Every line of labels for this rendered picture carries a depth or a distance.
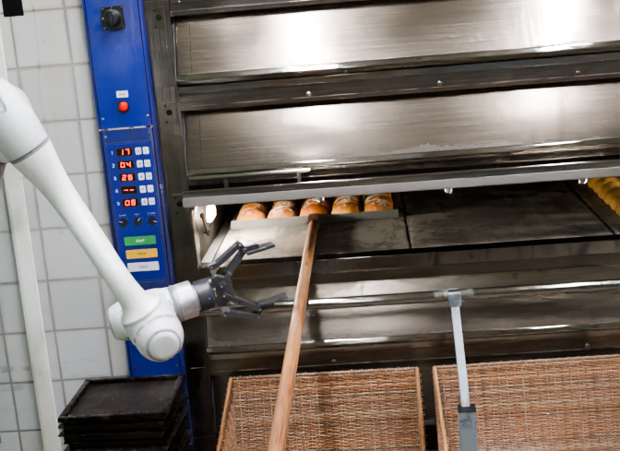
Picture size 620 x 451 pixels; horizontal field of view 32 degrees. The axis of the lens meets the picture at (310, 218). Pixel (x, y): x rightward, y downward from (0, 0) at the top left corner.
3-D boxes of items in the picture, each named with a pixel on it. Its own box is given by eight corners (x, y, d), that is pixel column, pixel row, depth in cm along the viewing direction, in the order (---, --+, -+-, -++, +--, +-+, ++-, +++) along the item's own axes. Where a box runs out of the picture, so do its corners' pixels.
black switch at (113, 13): (102, 29, 290) (98, -10, 288) (125, 28, 290) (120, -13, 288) (100, 30, 287) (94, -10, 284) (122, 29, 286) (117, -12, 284)
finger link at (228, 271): (220, 285, 259) (214, 282, 258) (244, 246, 258) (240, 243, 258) (222, 290, 255) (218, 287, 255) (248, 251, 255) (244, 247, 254)
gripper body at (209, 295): (187, 277, 258) (224, 265, 260) (196, 308, 260) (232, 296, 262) (194, 285, 251) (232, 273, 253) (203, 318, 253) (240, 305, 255)
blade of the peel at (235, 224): (399, 217, 349) (398, 208, 348) (231, 229, 352) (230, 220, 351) (395, 195, 384) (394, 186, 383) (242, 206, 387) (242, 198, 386)
